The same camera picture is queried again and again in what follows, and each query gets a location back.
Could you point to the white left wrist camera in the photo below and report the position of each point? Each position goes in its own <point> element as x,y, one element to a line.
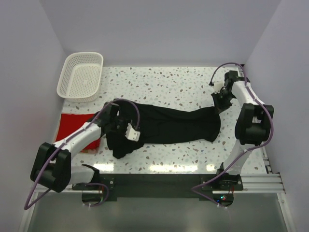
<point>131,133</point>

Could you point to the white plastic basket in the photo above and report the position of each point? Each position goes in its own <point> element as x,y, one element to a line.
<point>80,77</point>

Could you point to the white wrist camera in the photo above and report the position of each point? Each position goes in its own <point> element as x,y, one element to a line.
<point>218,86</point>
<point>131,133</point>

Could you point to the black t shirt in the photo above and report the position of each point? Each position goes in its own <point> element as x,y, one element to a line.
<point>160,125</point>

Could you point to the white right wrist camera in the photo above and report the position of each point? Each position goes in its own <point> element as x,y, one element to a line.
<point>218,86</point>

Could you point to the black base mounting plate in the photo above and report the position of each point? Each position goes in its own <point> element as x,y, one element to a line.
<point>96,192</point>

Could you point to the red folded t shirt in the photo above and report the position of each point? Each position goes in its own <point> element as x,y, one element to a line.
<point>69,123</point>

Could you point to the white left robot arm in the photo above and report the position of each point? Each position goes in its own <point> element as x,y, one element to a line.
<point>52,167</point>

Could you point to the aluminium frame rail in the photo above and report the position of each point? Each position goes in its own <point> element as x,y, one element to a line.
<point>249,183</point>

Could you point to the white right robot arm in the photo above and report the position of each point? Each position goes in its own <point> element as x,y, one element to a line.
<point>254,126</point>

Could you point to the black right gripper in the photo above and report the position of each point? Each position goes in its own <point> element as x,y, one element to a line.
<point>218,106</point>

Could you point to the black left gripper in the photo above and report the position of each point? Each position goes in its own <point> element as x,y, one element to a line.
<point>125,121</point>

